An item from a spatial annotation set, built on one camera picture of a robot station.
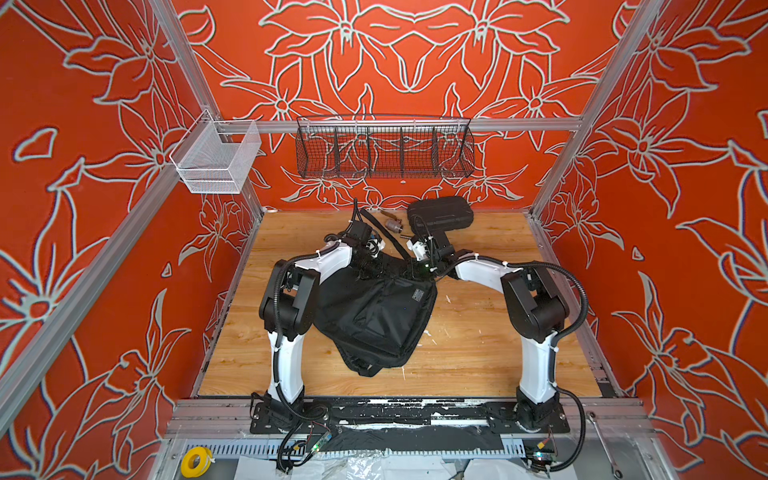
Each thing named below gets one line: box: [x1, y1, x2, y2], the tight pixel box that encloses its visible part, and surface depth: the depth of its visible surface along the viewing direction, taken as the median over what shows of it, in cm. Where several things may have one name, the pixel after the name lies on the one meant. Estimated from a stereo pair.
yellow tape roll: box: [180, 446, 216, 479], surface depth 69 cm
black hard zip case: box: [407, 197, 474, 247], surface depth 114 cm
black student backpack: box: [313, 253, 438, 377], surface depth 87 cm
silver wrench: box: [586, 411, 624, 480], surface depth 70 cm
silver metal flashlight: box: [385, 218, 403, 234], surface depth 113 cm
